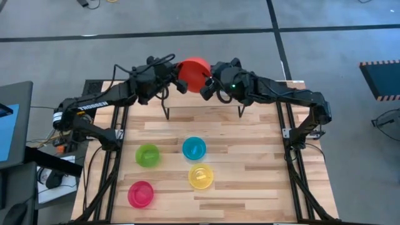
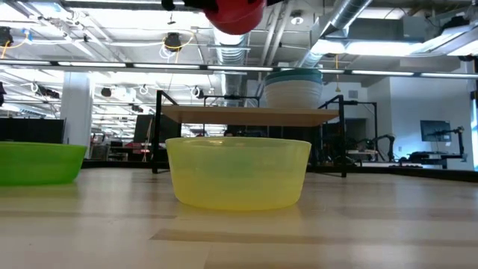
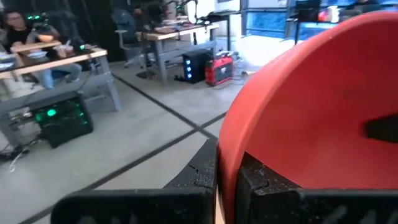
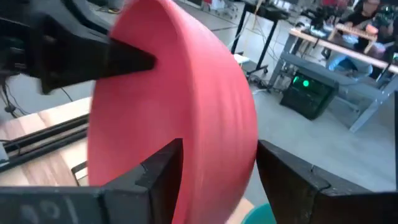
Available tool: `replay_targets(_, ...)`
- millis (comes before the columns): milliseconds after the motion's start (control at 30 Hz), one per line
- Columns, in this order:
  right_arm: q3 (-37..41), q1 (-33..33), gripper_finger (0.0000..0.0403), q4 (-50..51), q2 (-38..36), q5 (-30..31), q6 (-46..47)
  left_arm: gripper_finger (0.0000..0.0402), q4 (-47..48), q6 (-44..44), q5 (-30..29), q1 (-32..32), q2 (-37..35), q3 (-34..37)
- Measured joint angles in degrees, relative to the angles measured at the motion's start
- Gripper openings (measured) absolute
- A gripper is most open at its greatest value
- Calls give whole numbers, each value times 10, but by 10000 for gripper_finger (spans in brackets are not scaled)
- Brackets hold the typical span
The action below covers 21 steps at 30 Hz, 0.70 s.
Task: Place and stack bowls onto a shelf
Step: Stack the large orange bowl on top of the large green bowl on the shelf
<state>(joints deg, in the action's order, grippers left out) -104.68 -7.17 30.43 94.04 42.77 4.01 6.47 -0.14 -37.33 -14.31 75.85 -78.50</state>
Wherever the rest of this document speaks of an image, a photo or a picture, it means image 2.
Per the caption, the white column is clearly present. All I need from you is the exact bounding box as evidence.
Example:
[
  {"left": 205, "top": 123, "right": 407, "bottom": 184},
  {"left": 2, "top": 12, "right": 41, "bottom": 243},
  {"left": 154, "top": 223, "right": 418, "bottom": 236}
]
[{"left": 59, "top": 71, "right": 94, "bottom": 158}]

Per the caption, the wooden shelf with black frame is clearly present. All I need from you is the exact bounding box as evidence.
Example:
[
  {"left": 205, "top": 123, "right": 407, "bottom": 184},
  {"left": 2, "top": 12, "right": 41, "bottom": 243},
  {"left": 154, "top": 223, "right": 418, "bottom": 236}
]
[{"left": 152, "top": 90, "right": 347, "bottom": 179}]

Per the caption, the yellow bowl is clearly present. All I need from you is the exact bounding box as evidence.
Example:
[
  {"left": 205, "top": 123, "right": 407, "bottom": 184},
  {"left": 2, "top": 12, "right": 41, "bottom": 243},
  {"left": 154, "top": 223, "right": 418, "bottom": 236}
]
[{"left": 165, "top": 136, "right": 312, "bottom": 211}]

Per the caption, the teal bowl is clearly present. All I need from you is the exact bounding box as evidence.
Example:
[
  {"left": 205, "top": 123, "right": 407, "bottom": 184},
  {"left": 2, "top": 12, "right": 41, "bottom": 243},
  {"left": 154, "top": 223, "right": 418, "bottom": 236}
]
[{"left": 265, "top": 67, "right": 323, "bottom": 78}]

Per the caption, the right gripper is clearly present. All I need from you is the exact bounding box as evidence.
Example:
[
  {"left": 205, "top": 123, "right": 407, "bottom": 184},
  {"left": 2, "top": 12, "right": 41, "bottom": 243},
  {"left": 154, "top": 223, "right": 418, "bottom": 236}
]
[{"left": 161, "top": 0, "right": 285, "bottom": 12}]

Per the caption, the black ceiling camera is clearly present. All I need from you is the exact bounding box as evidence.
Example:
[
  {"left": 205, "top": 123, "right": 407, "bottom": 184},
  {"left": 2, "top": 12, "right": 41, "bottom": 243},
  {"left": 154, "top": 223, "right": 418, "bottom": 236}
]
[{"left": 164, "top": 32, "right": 183, "bottom": 52}]

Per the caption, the red bowl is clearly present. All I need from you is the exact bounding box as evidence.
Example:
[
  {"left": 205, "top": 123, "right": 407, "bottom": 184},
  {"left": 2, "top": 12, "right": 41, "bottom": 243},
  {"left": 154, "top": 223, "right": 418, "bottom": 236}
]
[{"left": 203, "top": 0, "right": 268, "bottom": 36}]

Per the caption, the overhead light bar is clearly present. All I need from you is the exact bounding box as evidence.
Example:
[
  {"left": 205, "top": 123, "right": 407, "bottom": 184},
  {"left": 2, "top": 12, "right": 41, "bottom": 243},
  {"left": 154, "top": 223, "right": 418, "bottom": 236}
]
[{"left": 0, "top": 58, "right": 478, "bottom": 80}]

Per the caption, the silver ventilation duct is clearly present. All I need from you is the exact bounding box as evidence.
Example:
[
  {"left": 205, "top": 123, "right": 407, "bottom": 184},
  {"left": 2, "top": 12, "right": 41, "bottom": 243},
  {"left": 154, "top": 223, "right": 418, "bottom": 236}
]
[
  {"left": 211, "top": 28, "right": 249, "bottom": 99},
  {"left": 297, "top": 0, "right": 374, "bottom": 69}
]

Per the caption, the white bowl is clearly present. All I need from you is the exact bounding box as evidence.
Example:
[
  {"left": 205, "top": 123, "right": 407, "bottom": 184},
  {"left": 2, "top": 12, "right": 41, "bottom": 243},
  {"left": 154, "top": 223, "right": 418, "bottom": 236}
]
[{"left": 264, "top": 80, "right": 324, "bottom": 110}]

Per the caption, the black partition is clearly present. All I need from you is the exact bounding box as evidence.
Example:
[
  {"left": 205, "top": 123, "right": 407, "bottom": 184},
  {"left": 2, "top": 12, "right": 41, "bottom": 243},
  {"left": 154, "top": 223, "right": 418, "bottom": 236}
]
[{"left": 0, "top": 117, "right": 66, "bottom": 145}]

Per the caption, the wall monitor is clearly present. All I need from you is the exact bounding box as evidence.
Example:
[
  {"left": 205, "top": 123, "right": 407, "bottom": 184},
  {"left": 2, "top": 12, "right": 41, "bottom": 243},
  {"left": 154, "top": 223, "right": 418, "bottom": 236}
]
[{"left": 420, "top": 120, "right": 453, "bottom": 143}]

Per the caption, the light blue bowl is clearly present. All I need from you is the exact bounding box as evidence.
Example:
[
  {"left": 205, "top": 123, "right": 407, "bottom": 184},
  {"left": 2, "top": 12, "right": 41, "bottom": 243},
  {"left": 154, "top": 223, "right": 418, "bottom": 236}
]
[{"left": 264, "top": 74, "right": 323, "bottom": 87}]

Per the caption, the green bowl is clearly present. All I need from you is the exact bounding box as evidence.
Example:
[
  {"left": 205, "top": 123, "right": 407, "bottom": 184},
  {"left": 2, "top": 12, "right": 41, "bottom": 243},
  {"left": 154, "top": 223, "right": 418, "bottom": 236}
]
[{"left": 0, "top": 140, "right": 88, "bottom": 187}]

